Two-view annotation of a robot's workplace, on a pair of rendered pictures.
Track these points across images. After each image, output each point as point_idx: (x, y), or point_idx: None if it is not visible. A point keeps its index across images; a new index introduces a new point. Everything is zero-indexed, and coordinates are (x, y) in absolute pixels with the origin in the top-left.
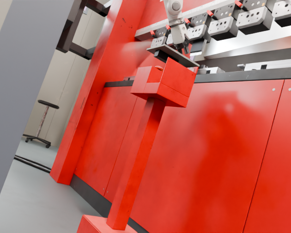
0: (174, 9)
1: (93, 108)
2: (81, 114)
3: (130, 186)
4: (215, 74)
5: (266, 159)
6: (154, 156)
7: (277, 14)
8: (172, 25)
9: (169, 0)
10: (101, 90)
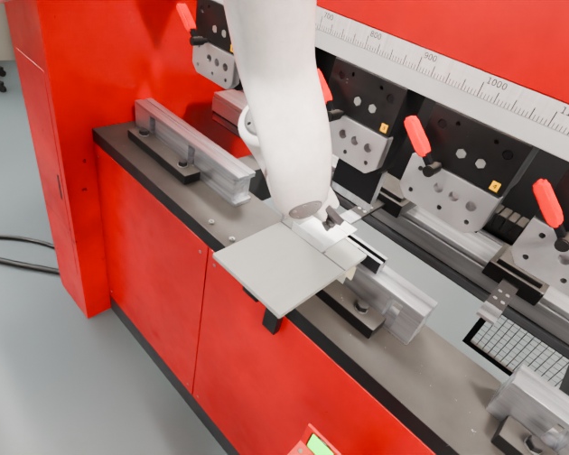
0: (298, 218)
1: (90, 192)
2: (72, 217)
3: None
4: (433, 435)
5: None
6: (284, 437)
7: None
8: None
9: (275, 198)
10: (91, 151)
